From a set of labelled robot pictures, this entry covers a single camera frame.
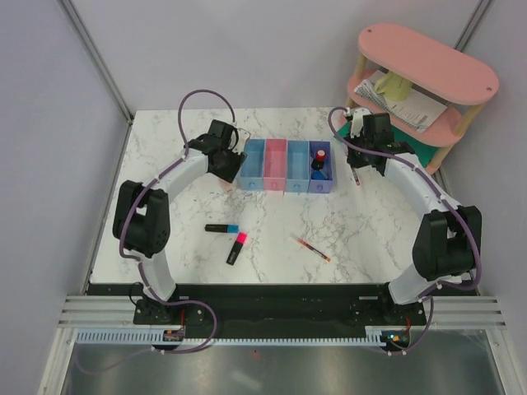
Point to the black highlighter pink cap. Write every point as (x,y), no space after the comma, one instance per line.
(236,248)

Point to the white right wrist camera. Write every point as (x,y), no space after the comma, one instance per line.
(355,118)

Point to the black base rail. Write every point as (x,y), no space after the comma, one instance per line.
(272,309)

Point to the light blue end drawer box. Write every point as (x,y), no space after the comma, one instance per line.
(250,177)

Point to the pink two-tier wooden shelf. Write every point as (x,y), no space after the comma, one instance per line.
(465,82)

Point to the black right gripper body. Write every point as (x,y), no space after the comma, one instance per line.
(357,158)

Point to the red orange pen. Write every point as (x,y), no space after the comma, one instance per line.
(311,248)

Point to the light blue middle drawer box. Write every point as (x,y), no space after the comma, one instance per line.
(298,168)

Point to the yellow green cup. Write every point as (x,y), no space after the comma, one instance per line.
(393,87)

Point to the aluminium frame rail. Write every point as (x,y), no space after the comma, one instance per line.
(450,313)

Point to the light blue cable duct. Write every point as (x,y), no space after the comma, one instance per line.
(162,337)

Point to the black highlighter blue cap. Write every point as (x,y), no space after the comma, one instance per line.
(222,228)

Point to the peach correction tape dispenser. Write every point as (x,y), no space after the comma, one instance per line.
(226,187)

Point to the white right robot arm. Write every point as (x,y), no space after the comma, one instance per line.
(447,248)

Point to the blue grey stamp block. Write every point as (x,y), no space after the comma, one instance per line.
(319,175)

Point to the purple drawer box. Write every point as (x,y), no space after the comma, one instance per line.
(317,186)

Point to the green mat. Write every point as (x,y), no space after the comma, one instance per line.
(424,154)

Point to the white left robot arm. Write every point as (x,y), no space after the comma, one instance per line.
(142,214)

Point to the printed paper sheets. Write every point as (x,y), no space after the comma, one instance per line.
(418,111)

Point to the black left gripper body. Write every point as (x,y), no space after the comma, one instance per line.
(231,164)

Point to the pink drawer box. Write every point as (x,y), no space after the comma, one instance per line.
(275,164)

